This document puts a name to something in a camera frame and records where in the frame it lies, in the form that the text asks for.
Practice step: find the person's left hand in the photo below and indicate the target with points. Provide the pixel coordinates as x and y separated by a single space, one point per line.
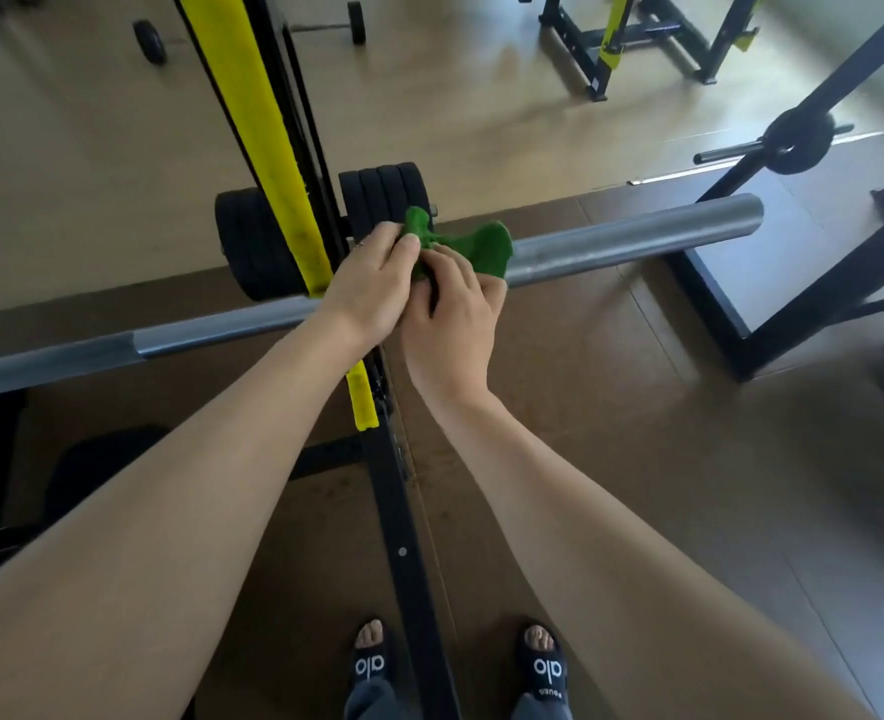
371 284

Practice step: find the person's right hand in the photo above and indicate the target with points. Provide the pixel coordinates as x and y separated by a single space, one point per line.
453 329

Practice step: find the green cleaning cloth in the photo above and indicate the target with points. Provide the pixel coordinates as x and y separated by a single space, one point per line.
479 247

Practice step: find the silver barbell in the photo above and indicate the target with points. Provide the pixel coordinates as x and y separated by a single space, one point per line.
622 236

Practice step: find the person's left forearm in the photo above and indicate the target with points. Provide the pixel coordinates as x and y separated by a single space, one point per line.
142 577

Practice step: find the person's right forearm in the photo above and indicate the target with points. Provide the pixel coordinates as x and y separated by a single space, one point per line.
622 577

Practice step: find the small barbell with black plates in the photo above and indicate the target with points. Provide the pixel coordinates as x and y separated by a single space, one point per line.
149 41

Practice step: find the person's left jeans leg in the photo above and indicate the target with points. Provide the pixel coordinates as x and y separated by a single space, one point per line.
371 703

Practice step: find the person's jeans leg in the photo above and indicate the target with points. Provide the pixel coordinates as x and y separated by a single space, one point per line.
371 703
539 710

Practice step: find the person's right jeans leg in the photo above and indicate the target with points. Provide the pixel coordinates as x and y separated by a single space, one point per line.
539 710

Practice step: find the stack of black weight plates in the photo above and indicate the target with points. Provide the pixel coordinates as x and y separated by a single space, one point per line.
251 247
382 194

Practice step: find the yellow bar hook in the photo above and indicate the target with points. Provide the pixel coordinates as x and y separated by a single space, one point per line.
361 401

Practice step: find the brown floor mat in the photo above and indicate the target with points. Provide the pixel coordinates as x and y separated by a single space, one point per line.
599 412

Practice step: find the yellow upright guard strip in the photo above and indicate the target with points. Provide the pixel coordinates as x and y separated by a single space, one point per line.
254 127

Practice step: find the black yellow gym machine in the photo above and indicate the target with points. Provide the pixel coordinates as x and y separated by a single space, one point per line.
599 52

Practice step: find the black bench pad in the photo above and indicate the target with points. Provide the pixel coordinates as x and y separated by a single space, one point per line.
104 472

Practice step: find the black slide slipper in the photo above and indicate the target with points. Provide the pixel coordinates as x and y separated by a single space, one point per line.
371 659
543 663

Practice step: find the black rack with silver peg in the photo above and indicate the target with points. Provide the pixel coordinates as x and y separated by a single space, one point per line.
798 142

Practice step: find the black bench press rack frame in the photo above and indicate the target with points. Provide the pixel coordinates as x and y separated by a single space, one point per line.
404 532

